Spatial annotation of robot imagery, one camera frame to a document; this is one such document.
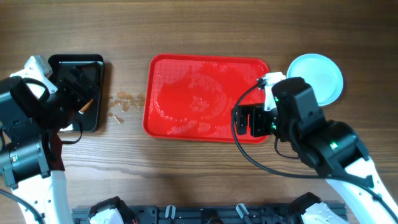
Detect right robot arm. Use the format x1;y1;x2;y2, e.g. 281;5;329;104
231;72;397;223

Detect light blue plate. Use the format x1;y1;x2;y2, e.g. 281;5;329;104
286;54;344;106

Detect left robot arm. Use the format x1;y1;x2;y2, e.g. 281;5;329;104
1;54;105;223

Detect red plastic tray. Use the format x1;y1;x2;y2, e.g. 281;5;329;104
142;54;269;143

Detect green and orange sponge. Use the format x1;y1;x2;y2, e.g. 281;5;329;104
79;98;94;114

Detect black rectangular water tray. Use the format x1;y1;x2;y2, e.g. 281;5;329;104
48;54;105;132

